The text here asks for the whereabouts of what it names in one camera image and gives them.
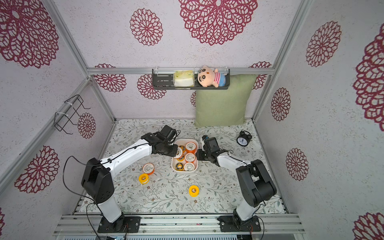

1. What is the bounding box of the orange white sealing tape roll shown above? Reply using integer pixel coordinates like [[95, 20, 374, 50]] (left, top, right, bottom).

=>
[[142, 163, 155, 176], [185, 153, 196, 163], [185, 142, 198, 154], [175, 147, 184, 159], [184, 163, 196, 172]]

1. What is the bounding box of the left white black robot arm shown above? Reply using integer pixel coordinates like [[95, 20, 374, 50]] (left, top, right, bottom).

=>
[[81, 130, 178, 224]]

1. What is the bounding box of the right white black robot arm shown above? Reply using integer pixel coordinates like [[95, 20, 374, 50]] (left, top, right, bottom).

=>
[[197, 149, 277, 224]]

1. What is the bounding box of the white plastic storage box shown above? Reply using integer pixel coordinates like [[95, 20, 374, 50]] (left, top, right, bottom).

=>
[[171, 139, 199, 174]]

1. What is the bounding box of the black twin-bell alarm clock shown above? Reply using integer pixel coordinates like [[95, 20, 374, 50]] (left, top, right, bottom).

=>
[[237, 130, 253, 147]]

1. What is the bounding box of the green linen pillow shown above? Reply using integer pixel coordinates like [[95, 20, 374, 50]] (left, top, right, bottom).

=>
[[195, 75, 258, 128]]

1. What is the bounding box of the green white tissue pack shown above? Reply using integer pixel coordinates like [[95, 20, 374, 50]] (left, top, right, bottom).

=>
[[173, 71, 195, 87]]

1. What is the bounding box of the cartoon boy plush doll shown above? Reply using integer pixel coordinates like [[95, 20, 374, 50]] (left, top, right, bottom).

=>
[[197, 66, 227, 88]]

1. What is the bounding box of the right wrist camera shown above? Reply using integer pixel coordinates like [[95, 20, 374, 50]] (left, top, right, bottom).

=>
[[202, 135, 220, 153]]

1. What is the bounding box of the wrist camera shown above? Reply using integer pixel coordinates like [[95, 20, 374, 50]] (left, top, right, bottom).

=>
[[160, 125, 181, 144], [202, 135, 220, 153]]

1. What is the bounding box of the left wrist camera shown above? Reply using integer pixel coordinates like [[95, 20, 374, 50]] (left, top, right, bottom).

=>
[[160, 125, 181, 144]]

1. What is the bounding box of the black wall shelf basket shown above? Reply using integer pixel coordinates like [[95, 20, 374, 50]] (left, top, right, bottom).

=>
[[152, 68, 231, 90]]

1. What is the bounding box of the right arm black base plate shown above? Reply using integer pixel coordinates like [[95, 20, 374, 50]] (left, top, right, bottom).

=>
[[218, 215, 262, 233]]

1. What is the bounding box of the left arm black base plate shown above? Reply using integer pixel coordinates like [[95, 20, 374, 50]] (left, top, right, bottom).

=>
[[97, 215, 141, 234]]

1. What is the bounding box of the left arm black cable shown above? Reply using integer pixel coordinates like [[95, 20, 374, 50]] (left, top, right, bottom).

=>
[[62, 155, 101, 240]]

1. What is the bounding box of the black wire wall rack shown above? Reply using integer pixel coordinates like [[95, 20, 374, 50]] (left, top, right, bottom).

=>
[[53, 94, 90, 135]]

